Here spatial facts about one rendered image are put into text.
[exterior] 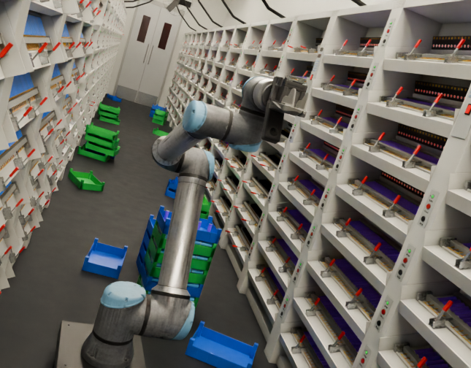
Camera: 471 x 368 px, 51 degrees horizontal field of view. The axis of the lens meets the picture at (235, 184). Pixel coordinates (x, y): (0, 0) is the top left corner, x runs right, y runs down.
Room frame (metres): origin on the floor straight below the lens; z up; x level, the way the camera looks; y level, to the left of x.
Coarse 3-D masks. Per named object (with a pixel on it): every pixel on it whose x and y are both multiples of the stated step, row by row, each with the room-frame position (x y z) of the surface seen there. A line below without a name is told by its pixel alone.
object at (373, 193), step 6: (366, 186) 2.08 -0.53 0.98; (366, 192) 2.06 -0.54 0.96; (372, 192) 2.01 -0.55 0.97; (372, 198) 1.97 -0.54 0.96; (378, 198) 1.96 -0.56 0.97; (384, 198) 1.92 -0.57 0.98; (390, 204) 1.87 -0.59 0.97; (396, 204) 1.84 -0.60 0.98; (402, 210) 1.78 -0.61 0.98; (408, 216) 1.74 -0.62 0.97; (414, 216) 1.71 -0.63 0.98
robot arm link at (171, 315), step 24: (192, 168) 1.88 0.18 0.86; (192, 192) 1.85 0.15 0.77; (192, 216) 1.82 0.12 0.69; (168, 240) 1.79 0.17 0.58; (192, 240) 1.80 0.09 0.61; (168, 264) 1.73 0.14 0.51; (168, 288) 1.68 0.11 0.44; (168, 312) 1.64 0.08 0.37; (192, 312) 1.69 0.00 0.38; (168, 336) 1.64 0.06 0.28
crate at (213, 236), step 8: (160, 208) 2.50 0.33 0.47; (160, 216) 2.46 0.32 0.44; (168, 216) 2.54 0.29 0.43; (160, 224) 2.41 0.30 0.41; (168, 224) 2.34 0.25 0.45; (208, 224) 2.61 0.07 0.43; (200, 232) 2.40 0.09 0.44; (208, 232) 2.42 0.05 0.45; (216, 232) 2.45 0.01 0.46; (200, 240) 2.41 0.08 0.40; (208, 240) 2.43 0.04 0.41; (216, 240) 2.44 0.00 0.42
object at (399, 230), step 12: (348, 180) 2.18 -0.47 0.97; (360, 180) 2.21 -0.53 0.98; (372, 180) 2.22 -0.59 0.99; (384, 180) 2.16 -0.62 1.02; (336, 192) 2.18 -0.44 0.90; (348, 192) 2.07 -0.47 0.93; (408, 192) 1.96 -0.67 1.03; (360, 204) 1.94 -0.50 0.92; (372, 204) 1.91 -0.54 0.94; (384, 204) 1.91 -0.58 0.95; (372, 216) 1.84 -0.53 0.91; (384, 228) 1.75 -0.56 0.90; (396, 228) 1.67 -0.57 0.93; (408, 228) 1.60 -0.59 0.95
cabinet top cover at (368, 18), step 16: (400, 0) 2.23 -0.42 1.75; (416, 0) 2.10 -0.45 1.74; (432, 0) 1.99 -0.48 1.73; (448, 0) 1.89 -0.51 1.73; (464, 0) 1.80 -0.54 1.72; (352, 16) 2.73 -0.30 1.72; (368, 16) 2.59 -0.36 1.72; (384, 16) 2.47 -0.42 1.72; (432, 16) 2.16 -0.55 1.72; (448, 16) 2.08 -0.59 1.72; (464, 16) 2.00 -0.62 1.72
